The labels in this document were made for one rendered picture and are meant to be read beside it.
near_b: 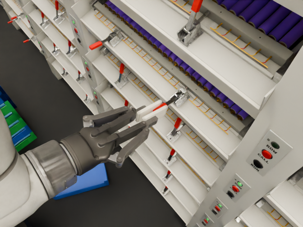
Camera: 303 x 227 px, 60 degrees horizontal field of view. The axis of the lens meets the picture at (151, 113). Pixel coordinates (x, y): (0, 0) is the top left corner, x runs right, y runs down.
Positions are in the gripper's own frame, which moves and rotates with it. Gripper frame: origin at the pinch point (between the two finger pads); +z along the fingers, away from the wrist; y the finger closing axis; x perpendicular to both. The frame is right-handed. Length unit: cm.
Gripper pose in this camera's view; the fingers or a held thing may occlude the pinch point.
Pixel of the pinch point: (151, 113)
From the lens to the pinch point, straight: 57.9
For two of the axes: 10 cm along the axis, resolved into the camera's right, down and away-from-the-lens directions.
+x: 1.6, -6.4, -7.5
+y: 6.4, 6.5, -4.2
